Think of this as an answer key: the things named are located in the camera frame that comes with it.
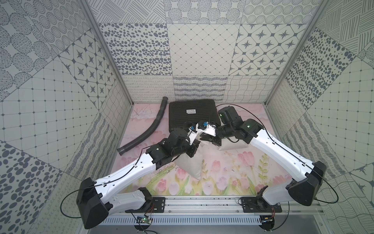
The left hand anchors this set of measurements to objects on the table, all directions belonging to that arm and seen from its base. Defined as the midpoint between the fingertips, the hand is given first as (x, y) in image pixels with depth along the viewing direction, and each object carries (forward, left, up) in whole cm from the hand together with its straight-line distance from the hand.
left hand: (198, 136), depth 73 cm
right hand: (0, -2, +1) cm, 3 cm away
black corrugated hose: (+21, +34, -21) cm, 45 cm away
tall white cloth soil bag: (-9, +3, -15) cm, 18 cm away
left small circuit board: (-33, +27, -24) cm, 49 cm away
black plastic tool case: (+31, +13, -16) cm, 37 cm away
